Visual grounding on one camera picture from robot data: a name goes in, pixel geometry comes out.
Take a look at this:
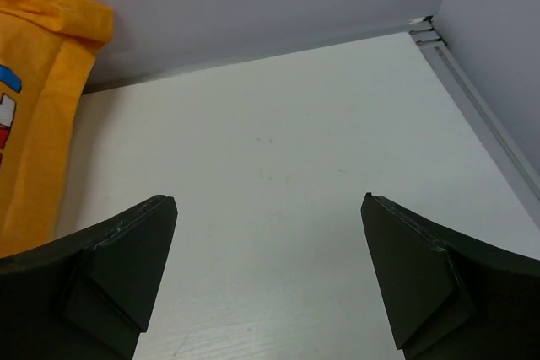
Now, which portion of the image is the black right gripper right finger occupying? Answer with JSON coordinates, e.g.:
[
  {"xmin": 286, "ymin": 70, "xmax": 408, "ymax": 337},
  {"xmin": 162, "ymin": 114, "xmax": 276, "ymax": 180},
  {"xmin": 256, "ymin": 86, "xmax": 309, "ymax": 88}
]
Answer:
[{"xmin": 360, "ymin": 193, "xmax": 539, "ymax": 359}]

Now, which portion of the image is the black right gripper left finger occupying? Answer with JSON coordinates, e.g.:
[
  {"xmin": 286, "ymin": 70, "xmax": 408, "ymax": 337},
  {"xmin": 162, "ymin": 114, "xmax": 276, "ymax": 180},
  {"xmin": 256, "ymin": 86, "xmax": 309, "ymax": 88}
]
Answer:
[{"xmin": 1, "ymin": 195, "xmax": 177, "ymax": 359}]

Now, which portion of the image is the yellow pillowcase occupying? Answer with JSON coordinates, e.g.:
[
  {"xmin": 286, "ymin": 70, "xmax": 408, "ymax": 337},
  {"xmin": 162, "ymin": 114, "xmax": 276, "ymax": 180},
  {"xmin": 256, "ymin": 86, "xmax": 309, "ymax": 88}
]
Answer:
[{"xmin": 1, "ymin": 0, "xmax": 114, "ymax": 257}]

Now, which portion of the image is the aluminium right side rail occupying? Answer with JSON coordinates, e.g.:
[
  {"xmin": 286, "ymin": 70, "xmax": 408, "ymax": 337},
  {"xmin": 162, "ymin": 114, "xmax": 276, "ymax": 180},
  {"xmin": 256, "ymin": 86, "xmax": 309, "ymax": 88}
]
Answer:
[{"xmin": 408, "ymin": 16, "xmax": 539, "ymax": 223}]

